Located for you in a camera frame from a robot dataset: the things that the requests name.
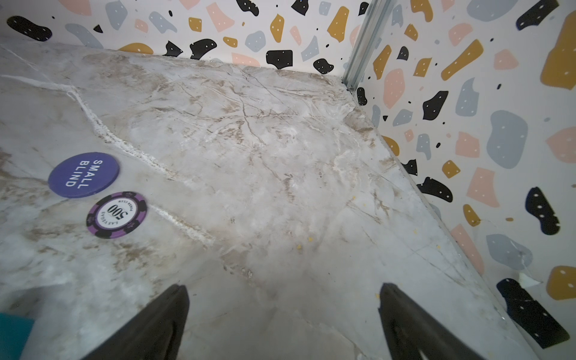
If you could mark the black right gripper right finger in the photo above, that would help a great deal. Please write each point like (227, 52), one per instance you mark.
(412, 333)

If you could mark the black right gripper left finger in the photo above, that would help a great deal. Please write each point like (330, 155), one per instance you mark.
(154, 333)

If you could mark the teal drawer cabinet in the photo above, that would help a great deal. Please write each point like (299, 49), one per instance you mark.
(14, 333)

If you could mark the purple black poker chip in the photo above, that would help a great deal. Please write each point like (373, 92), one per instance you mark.
(117, 215)

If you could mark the purple small blind button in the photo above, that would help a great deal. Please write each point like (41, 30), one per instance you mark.
(83, 175)

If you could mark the aluminium corner post right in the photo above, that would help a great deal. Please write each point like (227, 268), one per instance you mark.
(374, 22)

